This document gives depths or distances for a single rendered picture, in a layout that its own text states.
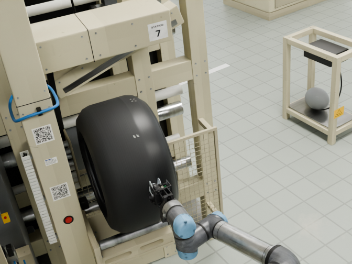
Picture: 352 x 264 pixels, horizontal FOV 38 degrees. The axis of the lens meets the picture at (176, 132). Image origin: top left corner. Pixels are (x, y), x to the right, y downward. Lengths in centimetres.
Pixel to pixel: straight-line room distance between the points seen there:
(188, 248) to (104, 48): 94
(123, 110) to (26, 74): 44
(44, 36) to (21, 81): 34
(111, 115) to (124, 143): 15
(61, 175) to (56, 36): 58
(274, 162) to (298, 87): 128
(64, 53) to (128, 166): 56
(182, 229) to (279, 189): 227
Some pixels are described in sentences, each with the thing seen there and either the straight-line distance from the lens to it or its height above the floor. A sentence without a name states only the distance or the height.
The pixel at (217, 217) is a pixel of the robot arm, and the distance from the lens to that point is 194.
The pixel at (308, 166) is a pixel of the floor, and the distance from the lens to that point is 424.
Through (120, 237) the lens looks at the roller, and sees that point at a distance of 239.
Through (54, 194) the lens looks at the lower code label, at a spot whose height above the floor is 122.
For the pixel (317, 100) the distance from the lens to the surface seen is 457.
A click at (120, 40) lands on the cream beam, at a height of 170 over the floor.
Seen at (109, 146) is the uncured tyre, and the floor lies 143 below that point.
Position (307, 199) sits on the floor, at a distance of 392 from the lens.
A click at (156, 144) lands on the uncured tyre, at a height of 139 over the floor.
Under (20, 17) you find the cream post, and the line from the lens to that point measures 189.
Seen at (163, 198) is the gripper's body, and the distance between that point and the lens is 191.
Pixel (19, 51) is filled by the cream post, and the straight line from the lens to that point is 193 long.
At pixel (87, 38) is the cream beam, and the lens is 224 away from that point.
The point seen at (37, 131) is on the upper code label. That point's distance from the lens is 207.
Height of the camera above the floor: 255
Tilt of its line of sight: 33 degrees down
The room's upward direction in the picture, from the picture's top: 7 degrees counter-clockwise
